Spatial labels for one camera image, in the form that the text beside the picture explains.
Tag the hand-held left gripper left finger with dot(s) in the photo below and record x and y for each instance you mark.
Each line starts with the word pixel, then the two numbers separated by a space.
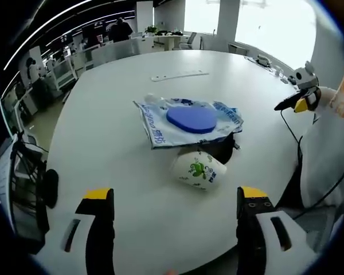
pixel 74 229

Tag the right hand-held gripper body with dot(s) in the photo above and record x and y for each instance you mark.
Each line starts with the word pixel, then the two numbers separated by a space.
pixel 304 76

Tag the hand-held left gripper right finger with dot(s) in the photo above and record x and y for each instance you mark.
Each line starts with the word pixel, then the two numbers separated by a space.
pixel 263 229

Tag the black pouch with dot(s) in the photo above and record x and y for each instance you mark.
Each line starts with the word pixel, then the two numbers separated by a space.
pixel 222 149

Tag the white paper cup green print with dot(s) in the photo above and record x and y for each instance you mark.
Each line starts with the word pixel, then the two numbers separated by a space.
pixel 199 172

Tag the blue round disc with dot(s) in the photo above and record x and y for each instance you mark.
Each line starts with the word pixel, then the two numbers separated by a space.
pixel 190 120

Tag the blue and white plastic bag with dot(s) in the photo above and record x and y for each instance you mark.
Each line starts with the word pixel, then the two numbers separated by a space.
pixel 157 129

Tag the person's left hand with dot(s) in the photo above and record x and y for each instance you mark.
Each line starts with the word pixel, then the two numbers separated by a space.
pixel 171 272

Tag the small white charger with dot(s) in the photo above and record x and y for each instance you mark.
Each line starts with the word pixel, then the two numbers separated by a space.
pixel 278 71

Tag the white device on table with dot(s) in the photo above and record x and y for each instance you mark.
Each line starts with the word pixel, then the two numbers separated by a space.
pixel 263 60

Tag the person's white shirt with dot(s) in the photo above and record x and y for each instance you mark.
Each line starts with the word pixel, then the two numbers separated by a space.
pixel 324 149

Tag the black office chair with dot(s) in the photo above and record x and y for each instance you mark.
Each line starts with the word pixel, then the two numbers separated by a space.
pixel 31 194

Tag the white round table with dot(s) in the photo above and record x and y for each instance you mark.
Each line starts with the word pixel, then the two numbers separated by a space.
pixel 109 160

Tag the white power strip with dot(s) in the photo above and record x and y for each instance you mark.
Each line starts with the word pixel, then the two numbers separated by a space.
pixel 179 75

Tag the grey office chair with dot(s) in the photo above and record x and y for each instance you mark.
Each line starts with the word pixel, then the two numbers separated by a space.
pixel 187 41

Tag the white background desk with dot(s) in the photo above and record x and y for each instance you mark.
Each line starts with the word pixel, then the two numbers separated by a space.
pixel 169 41

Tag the potted green plant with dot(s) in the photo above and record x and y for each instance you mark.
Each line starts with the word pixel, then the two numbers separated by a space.
pixel 151 29

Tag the grey desk partition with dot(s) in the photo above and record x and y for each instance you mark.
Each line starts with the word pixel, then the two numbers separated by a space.
pixel 123 50

